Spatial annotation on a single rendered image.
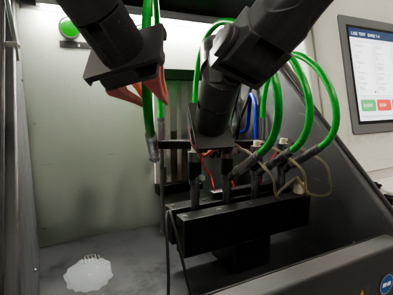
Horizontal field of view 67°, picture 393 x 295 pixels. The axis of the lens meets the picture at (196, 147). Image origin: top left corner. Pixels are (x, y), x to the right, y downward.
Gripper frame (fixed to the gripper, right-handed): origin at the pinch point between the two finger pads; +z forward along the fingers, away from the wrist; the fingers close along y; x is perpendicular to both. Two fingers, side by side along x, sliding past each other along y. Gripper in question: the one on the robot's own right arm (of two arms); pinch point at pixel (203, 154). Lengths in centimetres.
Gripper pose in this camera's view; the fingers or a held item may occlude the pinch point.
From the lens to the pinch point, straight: 58.2
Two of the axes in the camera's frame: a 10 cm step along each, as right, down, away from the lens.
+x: -9.8, 0.6, -2.0
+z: -1.2, 6.0, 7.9
